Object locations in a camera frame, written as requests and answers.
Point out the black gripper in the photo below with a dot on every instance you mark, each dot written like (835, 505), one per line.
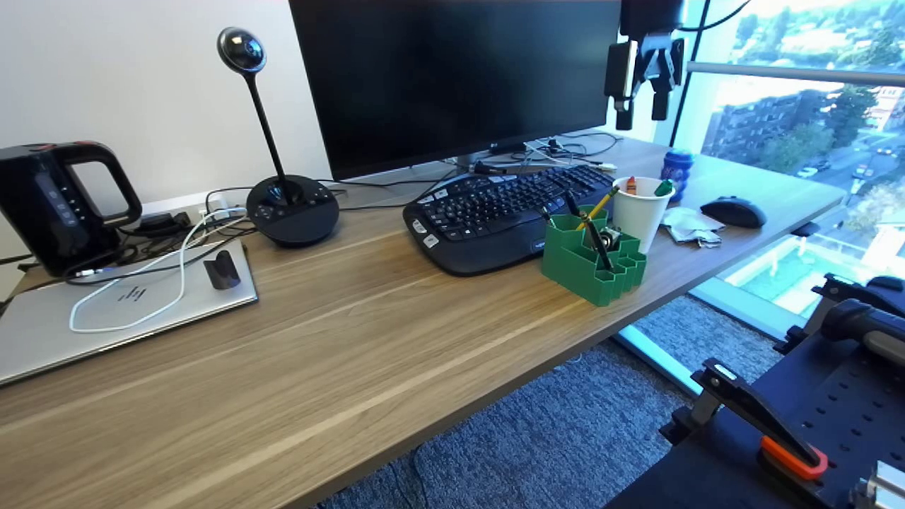
(652, 17)

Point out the white paper cup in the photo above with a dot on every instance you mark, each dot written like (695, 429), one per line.
(641, 221)

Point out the green capped marker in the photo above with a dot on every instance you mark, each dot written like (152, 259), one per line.
(666, 187)

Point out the blue mentos gum bottle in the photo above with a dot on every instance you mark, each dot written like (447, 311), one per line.
(678, 166)

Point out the orange crayon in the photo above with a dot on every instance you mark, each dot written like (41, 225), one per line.
(628, 184)

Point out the yellow pencil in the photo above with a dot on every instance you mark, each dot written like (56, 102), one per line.
(601, 204)

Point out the white folded cloth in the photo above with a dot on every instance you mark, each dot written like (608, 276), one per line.
(695, 226)

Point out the dark grey computer mouse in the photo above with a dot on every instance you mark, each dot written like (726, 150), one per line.
(733, 214)

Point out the small black silver clip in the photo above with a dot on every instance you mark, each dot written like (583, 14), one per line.
(608, 239)

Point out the black pencil gold print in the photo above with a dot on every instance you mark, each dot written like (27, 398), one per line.
(590, 236)

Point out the large black monitor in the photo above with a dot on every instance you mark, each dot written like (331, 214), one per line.
(454, 75)

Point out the green plastic pen holder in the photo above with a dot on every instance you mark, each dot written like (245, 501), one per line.
(575, 269)

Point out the black ergonomic keyboard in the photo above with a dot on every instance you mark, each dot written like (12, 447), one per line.
(490, 215)

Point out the black tube clamp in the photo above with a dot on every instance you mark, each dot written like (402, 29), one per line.
(857, 321)

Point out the black webcam on stand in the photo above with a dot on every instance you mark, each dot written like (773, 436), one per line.
(292, 214)

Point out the black perforated work table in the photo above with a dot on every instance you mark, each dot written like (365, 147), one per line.
(850, 413)

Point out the white power plug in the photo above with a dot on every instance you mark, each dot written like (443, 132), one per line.
(227, 204)

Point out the small black adapter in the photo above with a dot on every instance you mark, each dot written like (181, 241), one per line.
(222, 269)

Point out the aluminium extrusion profile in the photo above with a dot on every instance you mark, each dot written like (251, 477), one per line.
(886, 485)

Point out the black power plug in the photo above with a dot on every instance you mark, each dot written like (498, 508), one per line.
(164, 225)

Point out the black electric kettle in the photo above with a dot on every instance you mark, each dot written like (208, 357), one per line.
(44, 215)

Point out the silver closed laptop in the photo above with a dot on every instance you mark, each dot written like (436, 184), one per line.
(57, 330)

